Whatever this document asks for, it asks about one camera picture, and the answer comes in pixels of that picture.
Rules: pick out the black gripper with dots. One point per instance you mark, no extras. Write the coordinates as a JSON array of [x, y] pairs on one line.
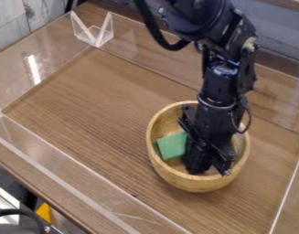
[[211, 122]]

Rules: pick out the brown wooden bowl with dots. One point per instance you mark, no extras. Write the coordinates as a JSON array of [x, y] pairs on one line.
[[163, 125]]

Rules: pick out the green rectangular block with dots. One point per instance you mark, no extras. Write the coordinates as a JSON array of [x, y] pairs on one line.
[[171, 146]]

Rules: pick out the clear acrylic corner bracket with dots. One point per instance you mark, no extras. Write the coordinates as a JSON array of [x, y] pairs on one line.
[[92, 35]]

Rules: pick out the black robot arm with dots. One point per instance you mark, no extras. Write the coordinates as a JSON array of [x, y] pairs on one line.
[[225, 36]]

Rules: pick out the yellow label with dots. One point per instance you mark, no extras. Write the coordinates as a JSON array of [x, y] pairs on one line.
[[43, 211]]

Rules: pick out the clear acrylic tray wall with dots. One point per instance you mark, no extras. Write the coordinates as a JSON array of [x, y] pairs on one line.
[[76, 104]]

